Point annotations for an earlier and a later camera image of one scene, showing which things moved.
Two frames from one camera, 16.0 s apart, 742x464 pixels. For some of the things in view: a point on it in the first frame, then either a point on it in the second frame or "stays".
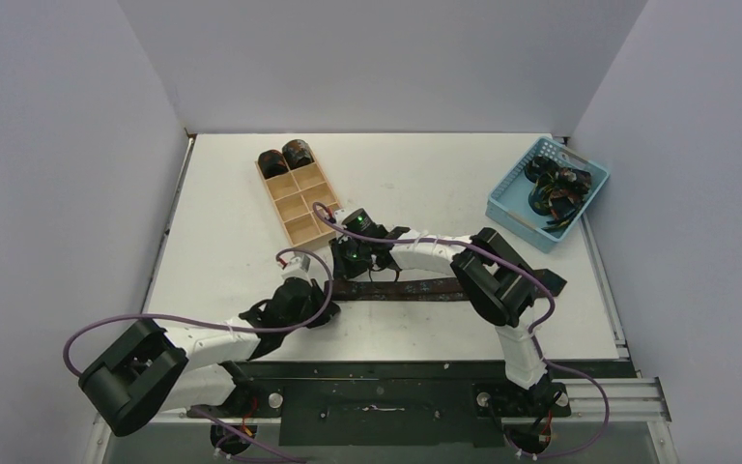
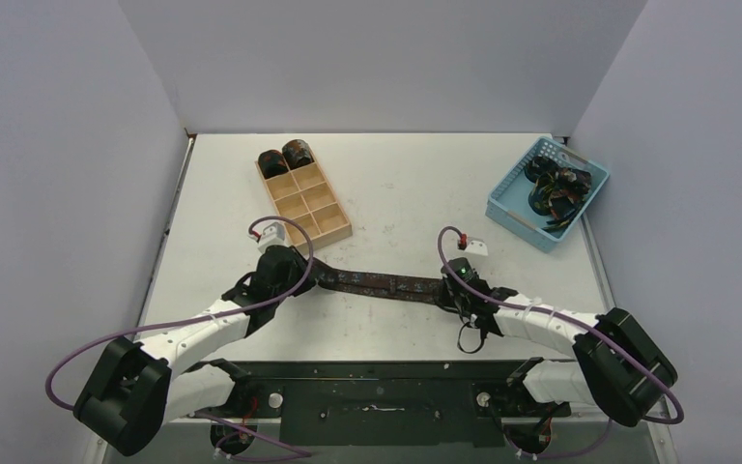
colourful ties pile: (558, 191) stays
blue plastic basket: (508, 203) stays
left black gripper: (331, 310) to (299, 263)
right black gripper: (343, 264) to (450, 289)
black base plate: (389, 404) stays
